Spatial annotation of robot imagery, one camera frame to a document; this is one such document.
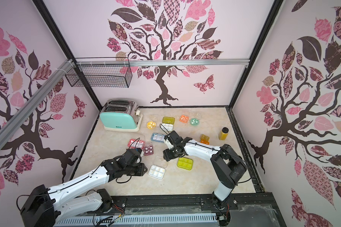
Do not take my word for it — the magenta small pillbox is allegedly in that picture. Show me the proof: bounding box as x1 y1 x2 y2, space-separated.
143 142 154 156

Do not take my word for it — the green lid white pillbox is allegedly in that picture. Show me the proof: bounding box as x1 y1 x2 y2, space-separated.
177 158 193 170

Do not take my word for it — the yellow small pillbox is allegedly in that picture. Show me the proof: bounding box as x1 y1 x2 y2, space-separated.
200 134 210 141

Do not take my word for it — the clear white pillbox front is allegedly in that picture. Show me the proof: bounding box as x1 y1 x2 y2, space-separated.
148 156 168 180

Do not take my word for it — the orange small pillbox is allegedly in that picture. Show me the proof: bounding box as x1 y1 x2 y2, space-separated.
200 140 209 145

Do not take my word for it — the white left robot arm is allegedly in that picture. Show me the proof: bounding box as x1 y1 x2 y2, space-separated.
20 148 147 227

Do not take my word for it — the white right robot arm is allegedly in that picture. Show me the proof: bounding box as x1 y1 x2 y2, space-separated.
163 131 248 201

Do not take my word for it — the red rectangular pillbox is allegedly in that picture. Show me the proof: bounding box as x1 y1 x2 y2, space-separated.
127 133 145 149

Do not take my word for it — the olive lid pillbox back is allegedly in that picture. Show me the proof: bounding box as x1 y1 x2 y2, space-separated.
160 116 175 132

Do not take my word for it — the blue rectangular pillbox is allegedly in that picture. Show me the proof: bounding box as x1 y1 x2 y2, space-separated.
151 133 165 143

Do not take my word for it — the green round pillbox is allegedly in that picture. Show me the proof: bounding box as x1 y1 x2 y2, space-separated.
189 112 202 126

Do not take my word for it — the yellow round pillbox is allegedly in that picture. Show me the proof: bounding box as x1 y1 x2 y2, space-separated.
146 115 158 129

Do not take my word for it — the yellow bottle black cap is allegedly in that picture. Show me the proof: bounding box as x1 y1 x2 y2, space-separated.
218 127 229 141

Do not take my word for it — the mint green toaster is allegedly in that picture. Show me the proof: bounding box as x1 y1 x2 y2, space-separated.
99 99 143 132

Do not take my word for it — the white slotted cable duct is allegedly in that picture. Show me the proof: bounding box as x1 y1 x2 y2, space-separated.
55 213 218 227

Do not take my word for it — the black wire basket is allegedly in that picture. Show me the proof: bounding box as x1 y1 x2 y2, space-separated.
65 57 133 88

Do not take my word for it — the aluminium rail back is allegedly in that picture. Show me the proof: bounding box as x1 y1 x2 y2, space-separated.
129 59 250 67

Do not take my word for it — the aluminium rail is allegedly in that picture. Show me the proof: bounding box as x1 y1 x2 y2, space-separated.
129 59 250 67
0 59 74 151

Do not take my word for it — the aluminium rail left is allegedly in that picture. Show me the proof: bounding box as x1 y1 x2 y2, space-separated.
0 59 74 151

